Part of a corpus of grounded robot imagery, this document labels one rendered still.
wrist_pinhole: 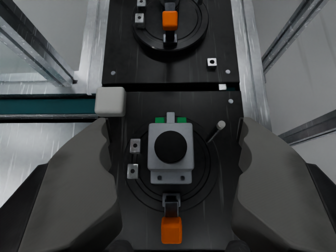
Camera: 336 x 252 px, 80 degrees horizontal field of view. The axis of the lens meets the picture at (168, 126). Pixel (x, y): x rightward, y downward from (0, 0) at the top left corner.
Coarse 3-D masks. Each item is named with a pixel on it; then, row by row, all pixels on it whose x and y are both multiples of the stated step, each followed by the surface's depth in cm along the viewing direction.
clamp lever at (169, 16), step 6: (168, 6) 27; (174, 6) 27; (162, 12) 26; (168, 12) 26; (174, 12) 26; (162, 18) 26; (168, 18) 26; (174, 18) 26; (162, 24) 26; (168, 24) 26; (174, 24) 26; (168, 30) 29; (174, 30) 29; (168, 36) 32; (174, 36) 33
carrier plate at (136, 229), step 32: (128, 96) 34; (160, 96) 34; (192, 96) 34; (224, 96) 34; (128, 128) 33; (224, 128) 32; (224, 160) 31; (128, 192) 30; (224, 192) 30; (128, 224) 29; (160, 224) 29; (192, 224) 29; (224, 224) 29
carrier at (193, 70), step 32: (128, 0) 40; (160, 0) 33; (192, 0) 37; (224, 0) 40; (128, 32) 38; (160, 32) 35; (192, 32) 35; (224, 32) 37; (128, 64) 36; (160, 64) 36; (192, 64) 36; (224, 64) 36
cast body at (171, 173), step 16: (160, 128) 20; (176, 128) 20; (192, 128) 20; (160, 144) 18; (176, 144) 18; (192, 144) 19; (160, 160) 19; (176, 160) 18; (192, 160) 19; (160, 176) 22; (176, 176) 21
